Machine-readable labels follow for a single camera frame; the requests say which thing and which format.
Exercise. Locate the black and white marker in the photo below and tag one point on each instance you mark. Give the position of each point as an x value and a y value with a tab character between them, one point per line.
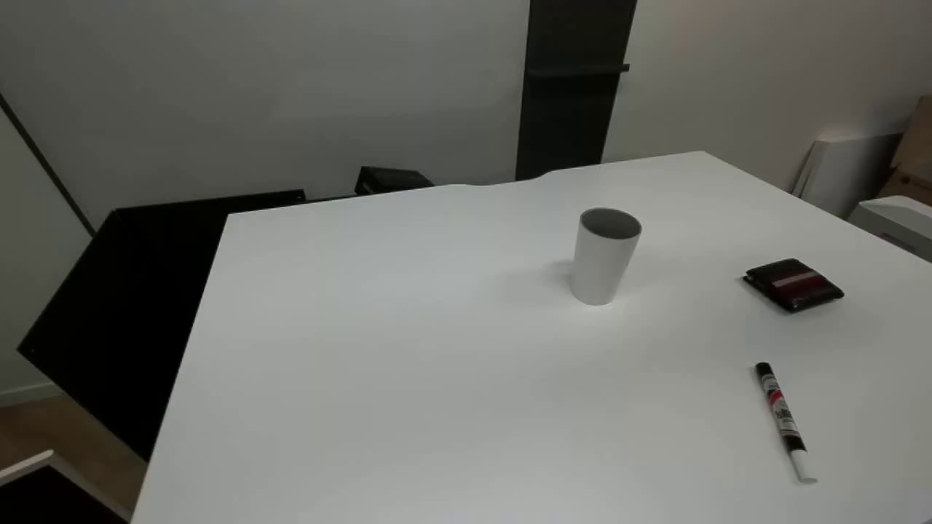
783	424

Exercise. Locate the white mug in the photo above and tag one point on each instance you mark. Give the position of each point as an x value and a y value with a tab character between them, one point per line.
600	265

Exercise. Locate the black chair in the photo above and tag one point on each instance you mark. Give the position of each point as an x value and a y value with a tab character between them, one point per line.
386	178

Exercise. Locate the black eraser with red stripe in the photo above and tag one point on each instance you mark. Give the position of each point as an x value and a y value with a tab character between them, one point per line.
793	283

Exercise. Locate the white bin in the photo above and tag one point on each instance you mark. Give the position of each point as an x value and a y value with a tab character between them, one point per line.
841	171

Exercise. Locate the white box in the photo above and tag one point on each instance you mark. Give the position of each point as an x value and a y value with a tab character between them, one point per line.
899	223

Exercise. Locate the cardboard box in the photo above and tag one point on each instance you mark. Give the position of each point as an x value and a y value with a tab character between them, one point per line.
915	155

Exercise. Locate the white-edged dark board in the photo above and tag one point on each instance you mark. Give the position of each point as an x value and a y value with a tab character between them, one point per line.
40	491

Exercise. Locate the black wall column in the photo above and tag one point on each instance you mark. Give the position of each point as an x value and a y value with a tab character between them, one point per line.
573	89

